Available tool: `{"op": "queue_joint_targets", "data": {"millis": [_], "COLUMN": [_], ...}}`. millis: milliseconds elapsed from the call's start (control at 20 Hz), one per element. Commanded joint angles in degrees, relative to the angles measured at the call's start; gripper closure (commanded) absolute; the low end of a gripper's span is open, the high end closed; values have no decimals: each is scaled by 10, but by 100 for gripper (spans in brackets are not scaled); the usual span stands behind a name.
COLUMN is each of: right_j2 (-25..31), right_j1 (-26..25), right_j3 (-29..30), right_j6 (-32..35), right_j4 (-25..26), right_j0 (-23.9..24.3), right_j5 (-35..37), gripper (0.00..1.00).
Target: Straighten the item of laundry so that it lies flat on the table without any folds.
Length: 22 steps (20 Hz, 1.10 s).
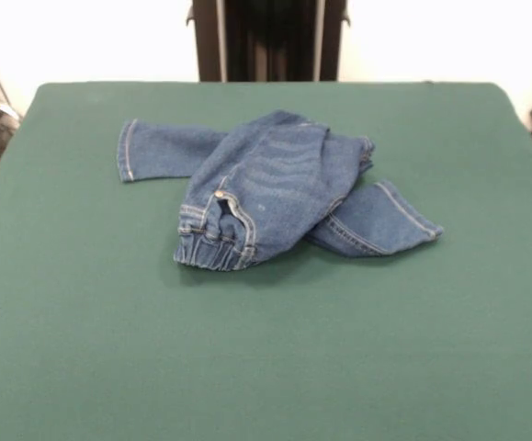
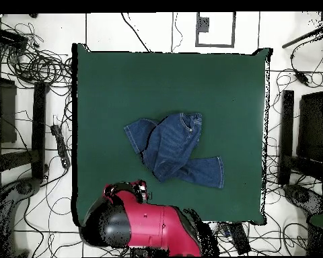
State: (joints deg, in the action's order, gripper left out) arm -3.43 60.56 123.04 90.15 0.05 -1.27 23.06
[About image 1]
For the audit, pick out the dark green table cloth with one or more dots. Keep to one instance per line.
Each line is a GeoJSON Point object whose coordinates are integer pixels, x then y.
{"type": "Point", "coordinates": [265, 344]}

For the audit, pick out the blue denim jeans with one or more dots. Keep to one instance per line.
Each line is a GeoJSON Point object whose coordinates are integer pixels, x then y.
{"type": "Point", "coordinates": [270, 184]}

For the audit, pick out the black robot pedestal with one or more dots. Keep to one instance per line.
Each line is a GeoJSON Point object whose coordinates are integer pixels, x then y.
{"type": "Point", "coordinates": [265, 46]}

